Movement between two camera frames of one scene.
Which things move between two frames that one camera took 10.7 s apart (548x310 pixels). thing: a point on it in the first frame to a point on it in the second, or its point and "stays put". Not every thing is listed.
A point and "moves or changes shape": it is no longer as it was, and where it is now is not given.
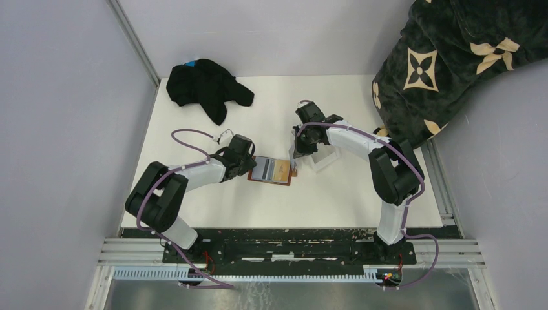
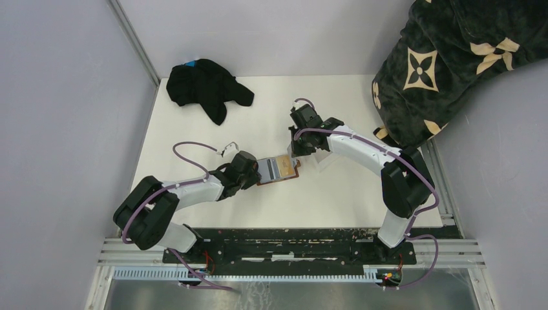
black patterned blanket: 446,48 stays put
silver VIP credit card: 291,157 stays put
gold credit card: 282,170 moves or changes shape
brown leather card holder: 271,170 to 298,164
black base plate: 292,247 stays put
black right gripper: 300,149 stays put
